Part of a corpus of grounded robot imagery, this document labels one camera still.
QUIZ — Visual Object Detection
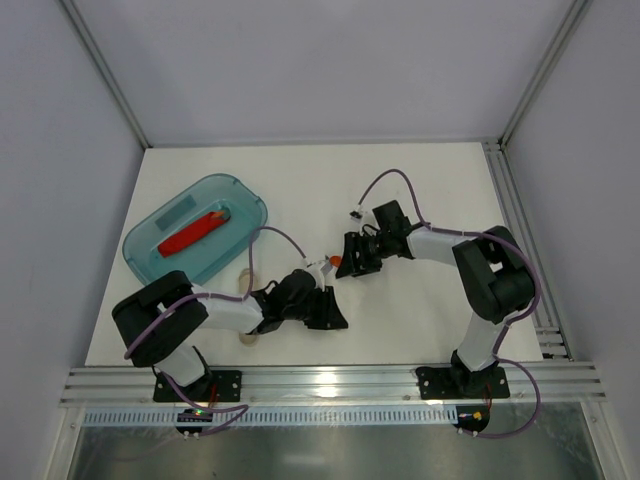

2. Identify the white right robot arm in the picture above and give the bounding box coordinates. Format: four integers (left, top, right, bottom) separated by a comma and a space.
336, 200, 539, 400

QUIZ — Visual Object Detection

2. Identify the red flat plastic object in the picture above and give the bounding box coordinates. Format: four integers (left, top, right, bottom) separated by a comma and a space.
157, 210, 231, 258

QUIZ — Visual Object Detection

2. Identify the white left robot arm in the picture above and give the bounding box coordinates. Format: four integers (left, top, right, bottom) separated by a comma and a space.
112, 269, 349, 402

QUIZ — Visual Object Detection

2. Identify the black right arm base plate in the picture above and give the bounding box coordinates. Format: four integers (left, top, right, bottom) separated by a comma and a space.
415, 362, 510, 400

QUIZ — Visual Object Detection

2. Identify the teal translucent plastic bin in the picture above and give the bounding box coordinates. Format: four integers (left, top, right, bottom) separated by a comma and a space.
122, 173, 268, 285

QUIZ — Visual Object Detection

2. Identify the aluminium rail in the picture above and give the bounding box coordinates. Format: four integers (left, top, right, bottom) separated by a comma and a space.
482, 139, 574, 362
60, 361, 606, 406

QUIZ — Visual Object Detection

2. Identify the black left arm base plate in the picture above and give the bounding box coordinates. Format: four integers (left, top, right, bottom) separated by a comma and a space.
152, 367, 243, 405

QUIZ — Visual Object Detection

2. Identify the slotted cable duct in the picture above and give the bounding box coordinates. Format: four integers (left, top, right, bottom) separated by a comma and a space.
82, 404, 458, 428

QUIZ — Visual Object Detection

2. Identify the aluminium front rail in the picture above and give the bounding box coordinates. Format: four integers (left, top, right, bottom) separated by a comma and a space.
60, 361, 606, 406

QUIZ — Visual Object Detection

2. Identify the aluminium right side rail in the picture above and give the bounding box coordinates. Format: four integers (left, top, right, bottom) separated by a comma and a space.
482, 139, 574, 362

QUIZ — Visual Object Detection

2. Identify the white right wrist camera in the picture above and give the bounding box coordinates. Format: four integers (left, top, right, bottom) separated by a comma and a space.
349, 205, 369, 223

